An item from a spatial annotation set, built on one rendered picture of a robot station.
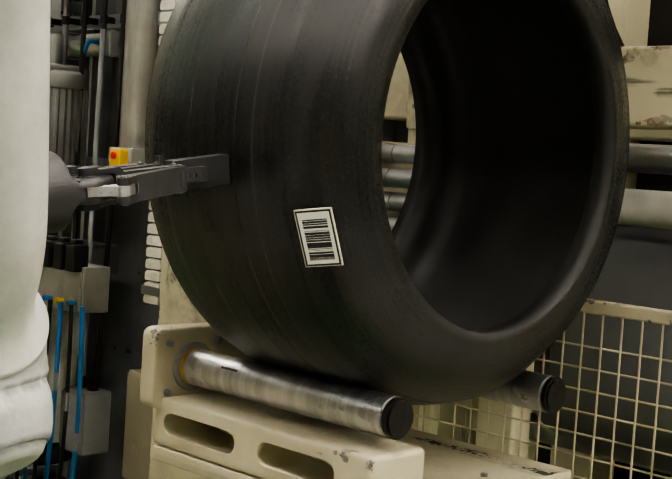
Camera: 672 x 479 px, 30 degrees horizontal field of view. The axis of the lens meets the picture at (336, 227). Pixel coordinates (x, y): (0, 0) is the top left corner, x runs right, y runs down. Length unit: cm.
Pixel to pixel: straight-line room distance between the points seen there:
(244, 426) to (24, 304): 57
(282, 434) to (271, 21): 45
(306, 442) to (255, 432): 8
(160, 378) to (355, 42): 52
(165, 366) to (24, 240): 69
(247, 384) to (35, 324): 54
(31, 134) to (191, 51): 51
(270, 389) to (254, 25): 41
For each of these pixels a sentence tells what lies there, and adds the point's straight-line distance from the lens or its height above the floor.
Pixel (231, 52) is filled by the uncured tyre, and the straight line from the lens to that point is 128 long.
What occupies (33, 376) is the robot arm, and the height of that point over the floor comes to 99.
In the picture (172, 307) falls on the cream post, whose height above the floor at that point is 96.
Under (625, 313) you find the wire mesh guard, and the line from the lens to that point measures 169.
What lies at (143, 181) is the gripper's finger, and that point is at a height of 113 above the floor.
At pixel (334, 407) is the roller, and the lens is 135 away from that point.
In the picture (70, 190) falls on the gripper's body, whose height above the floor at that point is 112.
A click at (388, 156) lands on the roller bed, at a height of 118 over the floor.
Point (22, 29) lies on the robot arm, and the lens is 83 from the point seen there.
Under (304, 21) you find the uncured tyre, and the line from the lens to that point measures 123.
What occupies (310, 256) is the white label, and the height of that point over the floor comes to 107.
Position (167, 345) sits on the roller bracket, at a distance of 153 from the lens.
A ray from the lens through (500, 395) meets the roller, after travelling 156.
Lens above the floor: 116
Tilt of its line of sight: 3 degrees down
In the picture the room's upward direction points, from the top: 4 degrees clockwise
